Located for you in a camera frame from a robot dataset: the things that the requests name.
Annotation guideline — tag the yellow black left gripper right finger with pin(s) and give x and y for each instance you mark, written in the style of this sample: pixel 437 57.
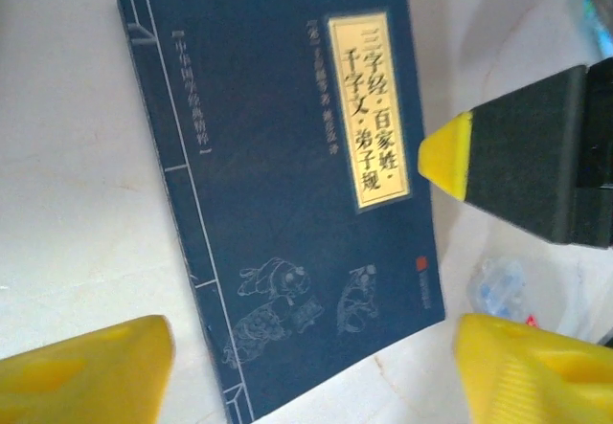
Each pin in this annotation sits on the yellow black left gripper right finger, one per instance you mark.
pixel 541 381

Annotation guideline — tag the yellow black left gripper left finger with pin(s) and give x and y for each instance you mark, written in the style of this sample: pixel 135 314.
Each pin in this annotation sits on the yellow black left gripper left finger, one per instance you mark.
pixel 72 376

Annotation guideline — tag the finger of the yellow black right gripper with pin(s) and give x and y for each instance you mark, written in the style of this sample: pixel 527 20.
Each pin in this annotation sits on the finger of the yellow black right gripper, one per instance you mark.
pixel 517 156

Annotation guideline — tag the dark blue Chinese classics book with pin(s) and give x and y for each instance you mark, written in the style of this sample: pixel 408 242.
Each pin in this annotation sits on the dark blue Chinese classics book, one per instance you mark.
pixel 268 180

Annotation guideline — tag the light blue wet wipes pack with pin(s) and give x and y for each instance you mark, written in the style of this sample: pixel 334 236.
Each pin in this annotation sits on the light blue wet wipes pack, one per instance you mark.
pixel 598 17

